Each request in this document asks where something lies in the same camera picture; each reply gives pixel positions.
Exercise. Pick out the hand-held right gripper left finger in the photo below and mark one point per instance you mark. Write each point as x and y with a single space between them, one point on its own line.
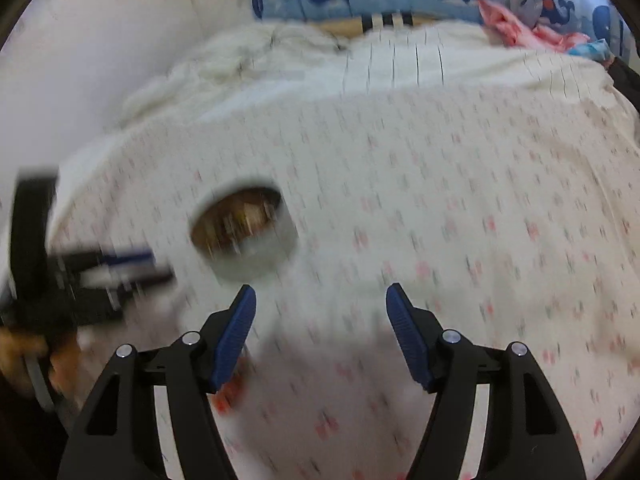
232 340

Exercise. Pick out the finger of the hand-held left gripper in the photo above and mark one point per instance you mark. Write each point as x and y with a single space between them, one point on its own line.
140 282
125 258

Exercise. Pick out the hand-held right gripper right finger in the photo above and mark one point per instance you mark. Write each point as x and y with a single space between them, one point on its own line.
407 340

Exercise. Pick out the round metal tin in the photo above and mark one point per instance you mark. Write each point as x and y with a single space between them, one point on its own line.
250 260

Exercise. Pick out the person's left hand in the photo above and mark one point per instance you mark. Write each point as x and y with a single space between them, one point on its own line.
20 350

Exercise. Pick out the cherry print bed sheet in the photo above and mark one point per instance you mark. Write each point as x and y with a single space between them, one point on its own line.
425 185

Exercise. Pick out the white striped quilt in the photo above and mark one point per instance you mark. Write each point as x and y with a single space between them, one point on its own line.
400 60

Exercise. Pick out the black striped pillow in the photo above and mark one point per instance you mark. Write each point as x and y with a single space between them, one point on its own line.
385 20

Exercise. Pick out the pink cloth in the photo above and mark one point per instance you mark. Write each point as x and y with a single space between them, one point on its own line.
510 25

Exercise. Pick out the black puffer jacket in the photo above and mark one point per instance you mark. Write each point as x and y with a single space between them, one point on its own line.
627 80

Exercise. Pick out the light blue cloth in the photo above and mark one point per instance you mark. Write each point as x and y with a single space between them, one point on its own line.
592 50

